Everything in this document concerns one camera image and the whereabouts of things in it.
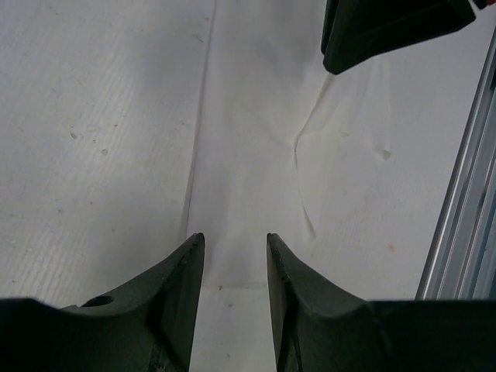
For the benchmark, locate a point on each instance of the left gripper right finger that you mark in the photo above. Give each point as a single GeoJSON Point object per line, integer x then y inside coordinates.
{"type": "Point", "coordinates": [318, 326]}

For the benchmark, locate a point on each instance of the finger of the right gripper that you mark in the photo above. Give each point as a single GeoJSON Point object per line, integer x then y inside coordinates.
{"type": "Point", "coordinates": [354, 31]}

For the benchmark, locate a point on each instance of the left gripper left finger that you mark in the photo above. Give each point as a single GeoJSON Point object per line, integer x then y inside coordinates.
{"type": "Point", "coordinates": [145, 324]}

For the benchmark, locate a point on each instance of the white underwear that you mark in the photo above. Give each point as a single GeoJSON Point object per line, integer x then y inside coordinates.
{"type": "Point", "coordinates": [283, 147]}

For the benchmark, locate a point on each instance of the aluminium mounting rail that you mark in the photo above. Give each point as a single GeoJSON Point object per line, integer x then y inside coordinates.
{"type": "Point", "coordinates": [461, 259]}

